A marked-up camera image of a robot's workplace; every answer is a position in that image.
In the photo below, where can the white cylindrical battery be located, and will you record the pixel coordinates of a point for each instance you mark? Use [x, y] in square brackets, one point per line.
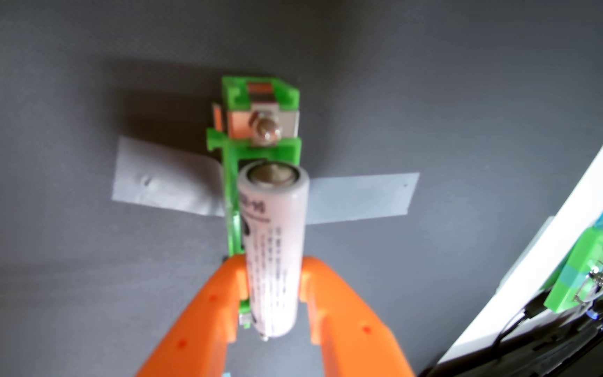
[272, 251]

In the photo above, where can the green printed box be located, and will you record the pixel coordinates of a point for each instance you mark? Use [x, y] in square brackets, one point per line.
[579, 272]

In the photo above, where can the dark grey table mat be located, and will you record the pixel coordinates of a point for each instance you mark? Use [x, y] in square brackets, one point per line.
[71, 235]

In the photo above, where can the green battery holder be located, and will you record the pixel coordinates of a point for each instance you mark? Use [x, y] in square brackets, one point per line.
[238, 152]

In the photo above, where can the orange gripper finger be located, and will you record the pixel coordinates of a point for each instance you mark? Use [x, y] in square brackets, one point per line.
[202, 330]
[348, 330]

